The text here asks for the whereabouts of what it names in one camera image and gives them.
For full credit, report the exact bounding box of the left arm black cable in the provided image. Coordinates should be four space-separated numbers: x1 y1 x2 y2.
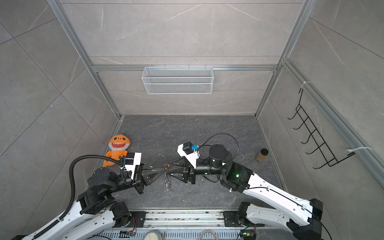
32 154 125 239

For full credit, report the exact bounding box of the silver keyring chain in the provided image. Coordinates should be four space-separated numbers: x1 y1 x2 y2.
164 169 174 193

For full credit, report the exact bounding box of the round gauge dial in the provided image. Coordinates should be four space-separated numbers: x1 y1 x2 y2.
143 230 163 240

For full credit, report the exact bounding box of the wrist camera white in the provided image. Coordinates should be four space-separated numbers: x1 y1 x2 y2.
177 142 200 168
123 153 142 180

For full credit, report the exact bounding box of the white wire mesh basket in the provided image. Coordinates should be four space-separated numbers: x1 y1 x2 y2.
142 67 214 95

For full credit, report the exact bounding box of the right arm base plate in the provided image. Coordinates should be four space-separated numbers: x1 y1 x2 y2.
223 211 265 227

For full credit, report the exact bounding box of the aluminium rail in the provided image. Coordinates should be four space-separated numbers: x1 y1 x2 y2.
58 208 310 232

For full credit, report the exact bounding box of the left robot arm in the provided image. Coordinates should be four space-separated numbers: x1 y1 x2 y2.
14 165 165 240

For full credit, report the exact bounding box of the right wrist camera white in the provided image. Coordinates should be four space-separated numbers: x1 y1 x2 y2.
177 142 200 168

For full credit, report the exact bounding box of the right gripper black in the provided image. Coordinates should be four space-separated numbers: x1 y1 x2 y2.
168 154 228 185

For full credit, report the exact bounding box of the brown spice bottle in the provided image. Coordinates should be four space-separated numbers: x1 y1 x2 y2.
256 149 269 163

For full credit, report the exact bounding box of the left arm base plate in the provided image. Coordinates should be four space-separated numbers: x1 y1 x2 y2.
112 211 147 229

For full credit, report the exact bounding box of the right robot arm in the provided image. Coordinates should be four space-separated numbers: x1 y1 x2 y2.
167 142 323 240

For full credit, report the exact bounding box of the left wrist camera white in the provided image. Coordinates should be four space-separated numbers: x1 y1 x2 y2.
123 153 142 180

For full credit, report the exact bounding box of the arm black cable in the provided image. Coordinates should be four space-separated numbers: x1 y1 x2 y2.
197 132 240 161
32 154 125 239

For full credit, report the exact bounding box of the orange shark plush toy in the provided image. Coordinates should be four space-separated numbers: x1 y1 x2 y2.
106 135 131 161

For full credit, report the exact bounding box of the black wire hook rack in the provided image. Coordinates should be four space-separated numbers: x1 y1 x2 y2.
287 89 355 170

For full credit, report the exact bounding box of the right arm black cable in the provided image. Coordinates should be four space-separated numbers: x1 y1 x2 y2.
197 132 240 161

